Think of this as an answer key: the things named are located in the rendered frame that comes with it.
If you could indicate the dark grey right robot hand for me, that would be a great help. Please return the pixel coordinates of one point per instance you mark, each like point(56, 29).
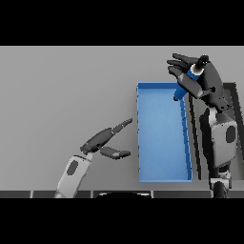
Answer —
point(212, 83)

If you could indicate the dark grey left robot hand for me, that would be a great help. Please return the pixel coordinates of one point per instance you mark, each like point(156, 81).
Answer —
point(97, 140)

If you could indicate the blue pipe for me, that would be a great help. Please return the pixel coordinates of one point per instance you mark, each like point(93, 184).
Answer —
point(189, 79)

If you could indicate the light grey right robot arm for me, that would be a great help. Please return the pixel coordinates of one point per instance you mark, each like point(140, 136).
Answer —
point(221, 146)

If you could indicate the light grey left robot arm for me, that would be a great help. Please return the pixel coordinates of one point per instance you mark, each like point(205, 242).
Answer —
point(72, 175)

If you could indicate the blue bin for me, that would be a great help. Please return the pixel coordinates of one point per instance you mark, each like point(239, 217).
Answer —
point(163, 132)

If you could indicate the dark strip with pale lines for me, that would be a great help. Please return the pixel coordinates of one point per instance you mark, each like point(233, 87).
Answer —
point(127, 194)

